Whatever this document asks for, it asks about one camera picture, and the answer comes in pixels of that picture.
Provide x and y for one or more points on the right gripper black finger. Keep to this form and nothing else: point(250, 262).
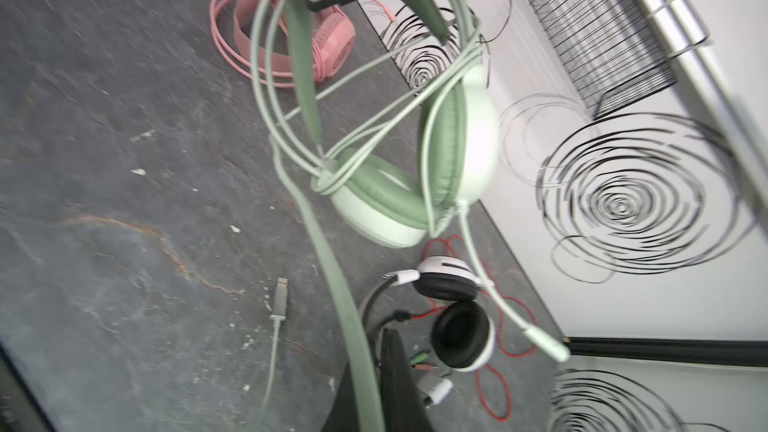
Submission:
point(403, 407)

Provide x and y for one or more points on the green headphones with cable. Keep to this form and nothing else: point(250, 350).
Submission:
point(458, 149)

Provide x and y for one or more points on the black wire basket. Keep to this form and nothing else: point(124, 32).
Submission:
point(617, 52)

